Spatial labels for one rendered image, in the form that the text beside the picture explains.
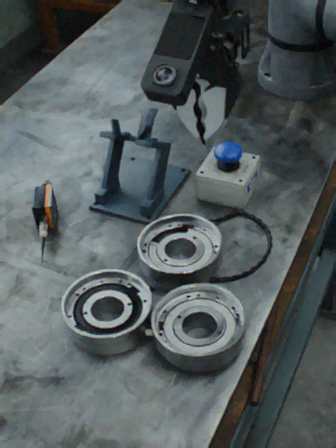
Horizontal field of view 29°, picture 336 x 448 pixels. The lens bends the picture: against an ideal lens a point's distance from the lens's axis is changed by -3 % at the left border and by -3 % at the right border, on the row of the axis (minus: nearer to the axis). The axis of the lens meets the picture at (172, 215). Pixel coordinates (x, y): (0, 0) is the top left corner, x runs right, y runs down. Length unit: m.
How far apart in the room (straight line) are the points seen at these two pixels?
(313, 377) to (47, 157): 0.95
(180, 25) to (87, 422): 0.42
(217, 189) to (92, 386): 0.33
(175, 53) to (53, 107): 0.56
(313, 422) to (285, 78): 0.86
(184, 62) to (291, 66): 0.51
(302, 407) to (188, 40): 1.16
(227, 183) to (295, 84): 0.31
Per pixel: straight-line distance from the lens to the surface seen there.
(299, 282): 1.20
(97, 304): 0.80
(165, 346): 0.72
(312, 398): 1.69
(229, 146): 0.92
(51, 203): 0.92
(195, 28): 0.68
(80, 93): 1.23
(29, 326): 0.82
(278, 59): 1.16
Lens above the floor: 1.41
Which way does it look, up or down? 41 degrees down
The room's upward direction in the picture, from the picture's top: 5 degrees counter-clockwise
